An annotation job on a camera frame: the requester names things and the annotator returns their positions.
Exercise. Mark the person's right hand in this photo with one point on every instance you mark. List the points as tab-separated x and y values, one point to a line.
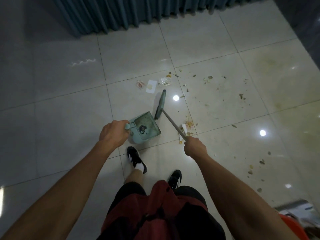
196	148

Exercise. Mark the person's left hand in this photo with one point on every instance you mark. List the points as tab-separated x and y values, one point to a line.
112	133

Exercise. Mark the person's right fingers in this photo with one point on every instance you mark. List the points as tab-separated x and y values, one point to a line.
188	144

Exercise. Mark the person's left thumb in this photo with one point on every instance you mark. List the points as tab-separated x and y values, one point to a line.
122	122

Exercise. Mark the teal plastic dustpan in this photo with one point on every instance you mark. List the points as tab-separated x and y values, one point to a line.
148	123

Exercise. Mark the person's right forearm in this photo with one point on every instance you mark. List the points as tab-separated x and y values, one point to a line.
235	197

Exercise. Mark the person's left forearm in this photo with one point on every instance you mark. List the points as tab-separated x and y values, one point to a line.
62	194

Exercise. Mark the white paper strip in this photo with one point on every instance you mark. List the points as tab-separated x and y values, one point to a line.
184	128

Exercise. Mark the dark trash clump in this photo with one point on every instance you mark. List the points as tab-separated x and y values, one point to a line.
142	128

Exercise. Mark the person's left black shoe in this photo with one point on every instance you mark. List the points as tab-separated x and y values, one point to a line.
133	156

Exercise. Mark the person's black shoe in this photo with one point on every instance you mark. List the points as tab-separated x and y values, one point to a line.
133	156
175	178

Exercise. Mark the person's right black shoe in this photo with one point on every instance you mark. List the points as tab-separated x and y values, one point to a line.
175	178

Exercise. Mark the red and white candy wrapper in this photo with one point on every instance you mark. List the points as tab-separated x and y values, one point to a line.
140	84

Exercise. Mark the white paper card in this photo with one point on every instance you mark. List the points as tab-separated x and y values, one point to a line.
151	86

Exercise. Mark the person's white sock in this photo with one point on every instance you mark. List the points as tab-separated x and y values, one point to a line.
140	168

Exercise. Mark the person's left leg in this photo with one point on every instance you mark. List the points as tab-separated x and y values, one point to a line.
134	177

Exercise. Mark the clear crumpled plastic wrapper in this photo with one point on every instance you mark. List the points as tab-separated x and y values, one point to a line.
165	81

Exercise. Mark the person's red shirt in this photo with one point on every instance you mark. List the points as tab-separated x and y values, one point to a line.
160	204

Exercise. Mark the scattered food scraps and shells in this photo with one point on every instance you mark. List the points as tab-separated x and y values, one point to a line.
241	96

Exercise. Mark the person's black shorts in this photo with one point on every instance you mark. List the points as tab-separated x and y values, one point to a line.
200	222

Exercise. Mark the teal pleated curtain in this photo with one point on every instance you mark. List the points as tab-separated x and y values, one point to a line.
125	12

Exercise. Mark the grey and white box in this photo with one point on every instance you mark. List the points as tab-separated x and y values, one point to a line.
296	207

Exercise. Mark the orange plastic bin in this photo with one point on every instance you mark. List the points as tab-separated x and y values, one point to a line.
293	228

